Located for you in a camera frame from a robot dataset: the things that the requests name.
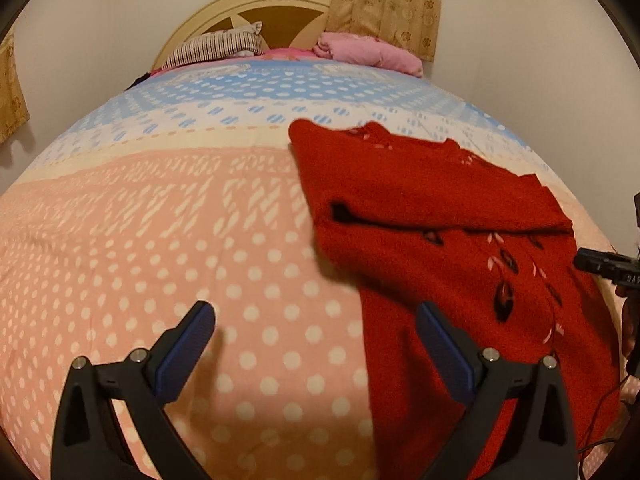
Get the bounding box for red knitted sweater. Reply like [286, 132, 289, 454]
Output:
[288, 119, 620, 479]

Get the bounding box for striped grey pillow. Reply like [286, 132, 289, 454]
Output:
[160, 21, 262, 70]

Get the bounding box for beige side curtain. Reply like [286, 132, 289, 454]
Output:
[0, 29, 30, 144]

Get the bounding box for right hand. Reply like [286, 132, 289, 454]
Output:
[615, 285, 640, 377]

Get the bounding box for pink folded blanket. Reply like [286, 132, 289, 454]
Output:
[312, 32, 423, 78]

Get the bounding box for cream wooden headboard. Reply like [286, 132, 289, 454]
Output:
[152, 0, 332, 70]

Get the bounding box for pink and blue dotted bedspread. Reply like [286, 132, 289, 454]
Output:
[1, 58, 610, 479]

